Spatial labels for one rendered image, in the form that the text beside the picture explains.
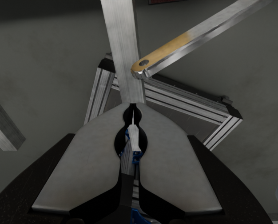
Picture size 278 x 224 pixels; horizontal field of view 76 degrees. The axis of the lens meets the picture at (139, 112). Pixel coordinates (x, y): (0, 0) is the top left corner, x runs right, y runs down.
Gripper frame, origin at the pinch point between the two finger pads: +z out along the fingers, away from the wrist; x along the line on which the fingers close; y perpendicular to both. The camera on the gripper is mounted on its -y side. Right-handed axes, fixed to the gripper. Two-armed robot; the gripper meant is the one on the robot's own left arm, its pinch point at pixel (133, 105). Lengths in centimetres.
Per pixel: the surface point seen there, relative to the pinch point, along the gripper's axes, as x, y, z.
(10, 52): -77, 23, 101
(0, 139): -24.1, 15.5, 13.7
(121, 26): -1.4, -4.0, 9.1
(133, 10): -0.3, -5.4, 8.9
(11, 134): -22.5, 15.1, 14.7
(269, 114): 94, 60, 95
